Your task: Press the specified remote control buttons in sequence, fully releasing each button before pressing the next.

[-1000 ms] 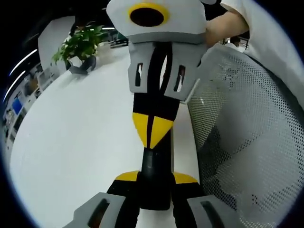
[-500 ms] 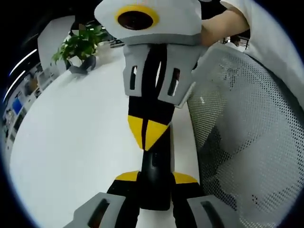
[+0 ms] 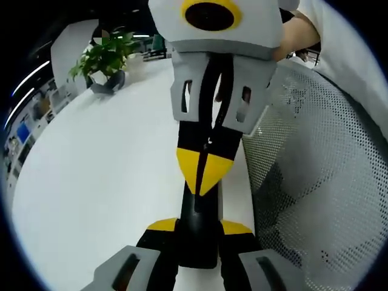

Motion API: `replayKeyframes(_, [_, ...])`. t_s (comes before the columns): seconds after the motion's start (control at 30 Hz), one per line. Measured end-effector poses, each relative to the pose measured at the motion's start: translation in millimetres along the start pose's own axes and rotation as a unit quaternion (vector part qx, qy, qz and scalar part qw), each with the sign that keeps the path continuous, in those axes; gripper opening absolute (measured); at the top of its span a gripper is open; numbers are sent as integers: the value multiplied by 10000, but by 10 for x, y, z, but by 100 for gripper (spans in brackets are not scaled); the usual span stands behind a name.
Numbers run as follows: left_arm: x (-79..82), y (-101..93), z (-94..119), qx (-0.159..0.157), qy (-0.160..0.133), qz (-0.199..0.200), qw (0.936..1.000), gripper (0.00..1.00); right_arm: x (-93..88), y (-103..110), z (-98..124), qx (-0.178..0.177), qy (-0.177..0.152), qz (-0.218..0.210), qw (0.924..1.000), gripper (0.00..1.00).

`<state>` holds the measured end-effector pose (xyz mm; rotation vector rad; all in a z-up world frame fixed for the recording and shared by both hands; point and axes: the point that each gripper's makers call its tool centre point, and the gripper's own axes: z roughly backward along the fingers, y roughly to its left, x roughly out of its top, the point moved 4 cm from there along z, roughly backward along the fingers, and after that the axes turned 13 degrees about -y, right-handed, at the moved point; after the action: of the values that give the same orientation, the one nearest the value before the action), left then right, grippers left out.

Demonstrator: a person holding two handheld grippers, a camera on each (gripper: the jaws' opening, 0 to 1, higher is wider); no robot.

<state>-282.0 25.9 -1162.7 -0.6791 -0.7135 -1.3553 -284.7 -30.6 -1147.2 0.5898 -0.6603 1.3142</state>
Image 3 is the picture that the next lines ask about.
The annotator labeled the ceiling light strip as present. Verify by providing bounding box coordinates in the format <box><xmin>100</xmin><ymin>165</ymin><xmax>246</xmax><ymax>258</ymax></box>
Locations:
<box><xmin>12</xmin><ymin>60</ymin><xmax>51</xmax><ymax>96</ymax></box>
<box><xmin>3</xmin><ymin>87</ymin><xmax>35</xmax><ymax>130</ymax></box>

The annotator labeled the black remote control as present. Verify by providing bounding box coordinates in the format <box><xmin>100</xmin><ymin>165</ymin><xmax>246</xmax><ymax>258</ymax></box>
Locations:
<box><xmin>178</xmin><ymin>181</ymin><xmax>224</xmax><ymax>270</ymax></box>

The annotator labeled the white perforated mesh basket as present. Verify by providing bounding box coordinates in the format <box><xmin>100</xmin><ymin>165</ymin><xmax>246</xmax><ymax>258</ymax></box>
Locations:
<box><xmin>241</xmin><ymin>62</ymin><xmax>388</xmax><ymax>291</ymax></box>

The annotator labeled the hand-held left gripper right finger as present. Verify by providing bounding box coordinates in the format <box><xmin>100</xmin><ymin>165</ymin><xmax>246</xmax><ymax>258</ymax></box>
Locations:
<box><xmin>218</xmin><ymin>220</ymin><xmax>304</xmax><ymax>291</ymax></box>

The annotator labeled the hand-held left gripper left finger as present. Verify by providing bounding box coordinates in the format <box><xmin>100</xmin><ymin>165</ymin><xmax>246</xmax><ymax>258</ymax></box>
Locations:
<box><xmin>81</xmin><ymin>217</ymin><xmax>183</xmax><ymax>291</ymax></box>

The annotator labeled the person's white shirt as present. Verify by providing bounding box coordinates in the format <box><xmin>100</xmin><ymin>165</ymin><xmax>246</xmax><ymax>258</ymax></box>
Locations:
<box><xmin>295</xmin><ymin>0</ymin><xmax>388</xmax><ymax>131</ymax></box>

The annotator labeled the green leafy plant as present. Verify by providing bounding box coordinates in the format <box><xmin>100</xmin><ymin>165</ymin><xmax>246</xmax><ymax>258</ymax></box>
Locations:
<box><xmin>69</xmin><ymin>30</ymin><xmax>139</xmax><ymax>82</ymax></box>

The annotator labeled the dark curved plant pot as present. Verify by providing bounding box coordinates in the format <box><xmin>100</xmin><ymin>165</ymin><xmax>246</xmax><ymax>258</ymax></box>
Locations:
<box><xmin>89</xmin><ymin>70</ymin><xmax>127</xmax><ymax>95</ymax></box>

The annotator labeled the blue box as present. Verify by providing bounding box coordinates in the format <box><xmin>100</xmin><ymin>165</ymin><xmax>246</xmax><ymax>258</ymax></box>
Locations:
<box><xmin>16</xmin><ymin>124</ymin><xmax>32</xmax><ymax>144</ymax></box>

